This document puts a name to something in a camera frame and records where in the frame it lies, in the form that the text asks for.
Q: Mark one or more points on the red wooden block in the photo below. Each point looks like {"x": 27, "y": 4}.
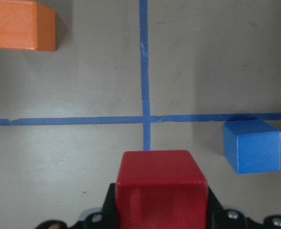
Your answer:
{"x": 161, "y": 190}

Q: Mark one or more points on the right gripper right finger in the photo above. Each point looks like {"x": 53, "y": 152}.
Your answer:
{"x": 219, "y": 217}

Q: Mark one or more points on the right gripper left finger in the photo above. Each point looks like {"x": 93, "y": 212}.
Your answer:
{"x": 106, "y": 218}

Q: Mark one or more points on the brown paper table mat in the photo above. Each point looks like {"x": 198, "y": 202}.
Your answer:
{"x": 130, "y": 75}

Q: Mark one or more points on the blue wooden block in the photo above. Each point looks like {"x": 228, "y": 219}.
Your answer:
{"x": 252, "y": 146}

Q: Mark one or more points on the orange wooden block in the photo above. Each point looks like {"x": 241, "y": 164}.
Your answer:
{"x": 27, "y": 25}

